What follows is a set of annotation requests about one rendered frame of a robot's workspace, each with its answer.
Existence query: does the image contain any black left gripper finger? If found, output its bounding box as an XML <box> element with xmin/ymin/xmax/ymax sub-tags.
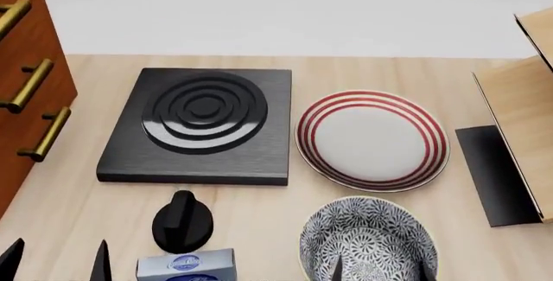
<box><xmin>0</xmin><ymin>237</ymin><xmax>26</xmax><ymax>281</ymax></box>
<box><xmin>88</xmin><ymin>239</ymin><xmax>116</xmax><ymax>281</ymax></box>

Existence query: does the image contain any blue white patterned bowl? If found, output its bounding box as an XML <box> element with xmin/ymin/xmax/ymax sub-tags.
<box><xmin>298</xmin><ymin>195</ymin><xmax>439</xmax><ymax>281</ymax></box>

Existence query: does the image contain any cream cheese box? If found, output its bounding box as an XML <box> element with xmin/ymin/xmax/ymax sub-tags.
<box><xmin>136</xmin><ymin>247</ymin><xmax>238</xmax><ymax>281</ymax></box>

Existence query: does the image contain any black stove knob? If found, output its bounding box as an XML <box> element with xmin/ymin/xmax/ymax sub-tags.
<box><xmin>151</xmin><ymin>189</ymin><xmax>216</xmax><ymax>252</ymax></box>

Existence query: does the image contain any white plate with red rings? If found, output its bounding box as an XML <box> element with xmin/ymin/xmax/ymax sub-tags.
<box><xmin>294</xmin><ymin>89</ymin><xmax>452</xmax><ymax>194</ymax></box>

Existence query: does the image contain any wooden rack with black base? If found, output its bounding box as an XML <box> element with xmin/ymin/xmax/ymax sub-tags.
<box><xmin>454</xmin><ymin>10</ymin><xmax>553</xmax><ymax>229</ymax></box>

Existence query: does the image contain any wooden drawer cabinet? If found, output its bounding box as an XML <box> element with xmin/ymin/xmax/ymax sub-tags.
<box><xmin>0</xmin><ymin>0</ymin><xmax>79</xmax><ymax>221</ymax></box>

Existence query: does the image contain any brass drawer handle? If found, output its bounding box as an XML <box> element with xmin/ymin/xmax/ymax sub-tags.
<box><xmin>0</xmin><ymin>58</ymin><xmax>55</xmax><ymax>114</ymax></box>
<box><xmin>16</xmin><ymin>105</ymin><xmax>73</xmax><ymax>163</ymax></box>
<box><xmin>0</xmin><ymin>0</ymin><xmax>34</xmax><ymax>41</ymax></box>

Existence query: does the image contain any black stove with ring burner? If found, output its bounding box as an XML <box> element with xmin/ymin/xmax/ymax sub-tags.
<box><xmin>97</xmin><ymin>67</ymin><xmax>295</xmax><ymax>188</ymax></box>

